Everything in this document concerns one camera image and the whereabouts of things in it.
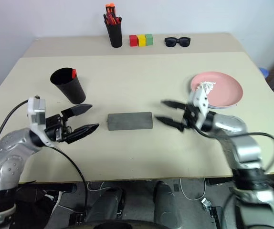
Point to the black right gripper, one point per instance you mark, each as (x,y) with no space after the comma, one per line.
(190,117)

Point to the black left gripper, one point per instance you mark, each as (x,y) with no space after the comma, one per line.
(54,127)

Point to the grey glasses case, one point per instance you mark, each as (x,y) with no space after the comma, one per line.
(129,121)

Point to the white tissue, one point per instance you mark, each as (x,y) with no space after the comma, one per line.
(209,86)

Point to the pink plate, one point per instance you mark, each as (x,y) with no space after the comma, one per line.
(227,90)

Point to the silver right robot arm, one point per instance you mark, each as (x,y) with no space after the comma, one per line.
(230,124)

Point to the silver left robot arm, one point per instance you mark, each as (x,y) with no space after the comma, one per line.
(10,143)

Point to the wide black tapered cup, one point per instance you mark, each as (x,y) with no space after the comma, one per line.
(75,93)

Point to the black table crossbar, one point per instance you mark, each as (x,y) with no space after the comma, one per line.
(55,188)

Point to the black sunglasses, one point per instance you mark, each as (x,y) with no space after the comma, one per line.
(171,42)

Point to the green block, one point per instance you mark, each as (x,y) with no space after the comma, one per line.
(149,39)

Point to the yellow block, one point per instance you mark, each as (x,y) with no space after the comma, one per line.
(141,41)

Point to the red block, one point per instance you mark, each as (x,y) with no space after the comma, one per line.
(133,41)

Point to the dark grey rounded shape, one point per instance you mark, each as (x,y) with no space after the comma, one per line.
(166,205)
(108,205)

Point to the narrow black pen holder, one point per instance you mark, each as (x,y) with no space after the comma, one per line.
(115,35)

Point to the black plug box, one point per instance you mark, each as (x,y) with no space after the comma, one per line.
(77,218)

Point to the blue round lid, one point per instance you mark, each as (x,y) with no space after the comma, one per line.
(264,71)

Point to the orange red markers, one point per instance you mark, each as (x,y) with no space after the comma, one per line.
(113,21)

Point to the black curved rim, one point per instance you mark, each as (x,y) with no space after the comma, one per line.
(114,225)

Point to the black metal floor foot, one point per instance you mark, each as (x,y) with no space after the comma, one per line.
(215,217)

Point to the orange-capped screwdriver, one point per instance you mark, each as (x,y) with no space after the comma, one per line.
(112,9)
(108,9)

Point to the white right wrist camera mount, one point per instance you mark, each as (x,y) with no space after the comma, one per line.
(201,100)

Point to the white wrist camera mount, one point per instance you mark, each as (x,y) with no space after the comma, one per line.
(33,107)
(201,100)

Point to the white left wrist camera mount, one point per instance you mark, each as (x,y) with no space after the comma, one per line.
(33,107)

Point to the black table frame bar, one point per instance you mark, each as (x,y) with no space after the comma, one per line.
(219,180)

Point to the silver metal bracket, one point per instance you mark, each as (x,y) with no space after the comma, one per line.
(205,203)

